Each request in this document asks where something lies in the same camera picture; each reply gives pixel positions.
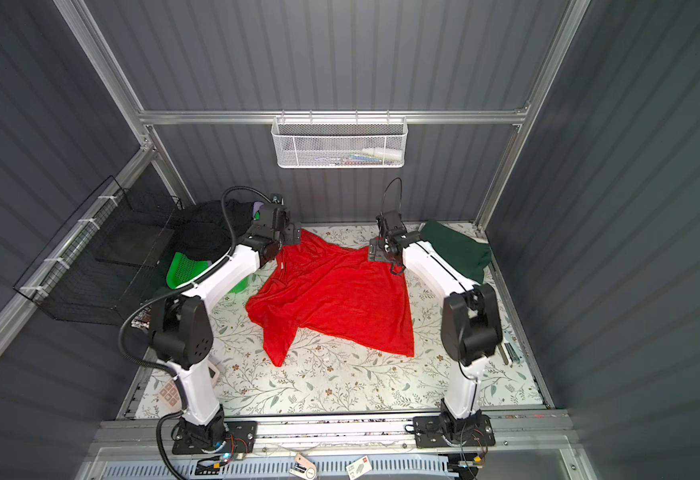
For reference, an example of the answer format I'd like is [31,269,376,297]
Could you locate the red t shirt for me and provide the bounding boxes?
[246,231,415,367]

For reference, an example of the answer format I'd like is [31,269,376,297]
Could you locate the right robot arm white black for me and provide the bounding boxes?
[368,211,504,454]

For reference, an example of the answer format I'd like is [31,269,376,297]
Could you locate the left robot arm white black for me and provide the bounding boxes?
[149,202,301,457]

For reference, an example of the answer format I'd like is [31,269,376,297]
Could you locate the purple garment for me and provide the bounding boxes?
[252,202,264,220]

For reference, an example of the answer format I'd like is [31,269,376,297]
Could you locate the black t shirt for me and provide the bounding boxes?
[172,199,254,261]

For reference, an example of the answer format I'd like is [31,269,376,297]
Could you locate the folded dark green t shirt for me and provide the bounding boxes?
[420,221,493,283]

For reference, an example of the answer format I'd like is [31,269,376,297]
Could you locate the white bottle in basket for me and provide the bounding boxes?
[362,147,404,163]

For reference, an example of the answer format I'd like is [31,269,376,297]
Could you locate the green plastic basket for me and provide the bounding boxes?
[165,253,253,297]

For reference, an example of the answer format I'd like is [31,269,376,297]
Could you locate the floral table cloth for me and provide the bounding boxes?
[120,224,545,419]

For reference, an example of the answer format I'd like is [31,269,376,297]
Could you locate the cup of pens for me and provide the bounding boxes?
[129,306,151,332]

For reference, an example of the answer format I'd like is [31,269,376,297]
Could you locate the metal tools on table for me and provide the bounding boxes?
[498,342,521,366]

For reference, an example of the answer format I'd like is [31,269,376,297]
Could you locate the white calculator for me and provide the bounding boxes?
[158,364,220,410]

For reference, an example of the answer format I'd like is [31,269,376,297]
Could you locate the white label card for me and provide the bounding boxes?
[346,456,373,480]

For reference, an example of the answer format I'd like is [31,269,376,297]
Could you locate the white tag card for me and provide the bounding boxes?
[289,453,317,480]

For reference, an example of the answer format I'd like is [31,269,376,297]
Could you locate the white wire wall basket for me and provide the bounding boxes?
[271,118,409,169]

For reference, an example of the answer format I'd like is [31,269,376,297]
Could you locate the black wire mesh basket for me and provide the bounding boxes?
[13,176,183,326]

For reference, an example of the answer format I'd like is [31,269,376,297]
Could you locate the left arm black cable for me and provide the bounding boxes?
[117,184,274,385]

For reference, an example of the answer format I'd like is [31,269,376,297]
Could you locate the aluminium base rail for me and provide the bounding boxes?
[77,409,597,479]

